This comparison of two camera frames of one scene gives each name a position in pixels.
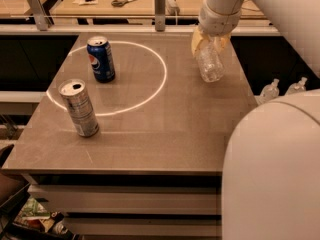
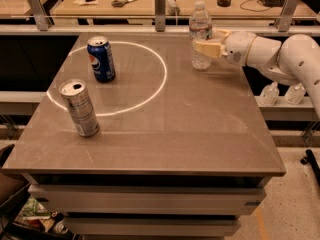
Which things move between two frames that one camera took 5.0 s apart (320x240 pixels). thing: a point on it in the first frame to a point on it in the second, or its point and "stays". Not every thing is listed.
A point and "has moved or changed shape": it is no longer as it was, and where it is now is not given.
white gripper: x=218 y=21 to x=237 y=48
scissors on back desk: x=118 y=4 stays
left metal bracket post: x=36 y=7 stays
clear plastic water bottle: x=210 y=60 has moved or changed shape
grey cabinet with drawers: x=135 y=206 stays
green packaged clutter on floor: x=34 y=214 stays
